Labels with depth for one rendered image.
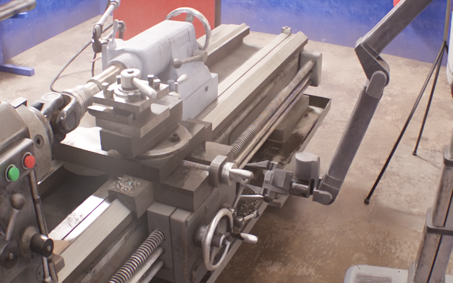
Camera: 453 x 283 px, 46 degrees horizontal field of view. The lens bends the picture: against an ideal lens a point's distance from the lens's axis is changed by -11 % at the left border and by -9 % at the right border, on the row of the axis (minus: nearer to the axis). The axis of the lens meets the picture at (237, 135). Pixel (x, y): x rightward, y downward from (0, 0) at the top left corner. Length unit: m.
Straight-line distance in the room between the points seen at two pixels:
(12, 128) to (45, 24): 5.09
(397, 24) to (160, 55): 0.93
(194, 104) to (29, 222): 1.12
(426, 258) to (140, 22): 3.42
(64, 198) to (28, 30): 4.18
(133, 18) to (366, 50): 3.51
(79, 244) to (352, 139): 0.79
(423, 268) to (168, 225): 0.92
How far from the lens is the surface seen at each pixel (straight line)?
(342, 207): 3.27
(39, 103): 1.66
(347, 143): 1.58
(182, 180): 1.77
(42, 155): 1.50
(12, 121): 1.21
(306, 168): 1.63
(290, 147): 2.96
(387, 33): 1.48
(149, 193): 1.77
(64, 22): 6.54
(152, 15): 4.79
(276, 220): 3.12
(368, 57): 1.48
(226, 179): 1.79
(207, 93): 2.31
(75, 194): 2.02
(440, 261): 2.06
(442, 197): 1.92
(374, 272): 2.42
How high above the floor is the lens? 1.80
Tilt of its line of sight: 27 degrees down
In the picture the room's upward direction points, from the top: 1 degrees clockwise
